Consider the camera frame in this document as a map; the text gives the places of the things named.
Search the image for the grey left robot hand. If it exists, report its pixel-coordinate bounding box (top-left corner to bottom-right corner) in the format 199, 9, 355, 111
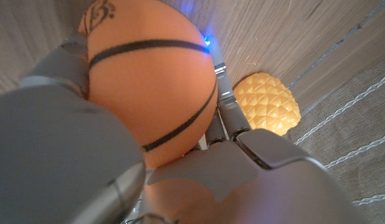
0, 32, 368, 224

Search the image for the orange toy basketball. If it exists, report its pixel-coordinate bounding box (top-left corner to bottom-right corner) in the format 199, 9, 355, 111
77, 0, 219, 170

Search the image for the yellow bumpy squeeze ball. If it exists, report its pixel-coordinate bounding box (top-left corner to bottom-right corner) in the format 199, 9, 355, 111
232, 72, 302, 137

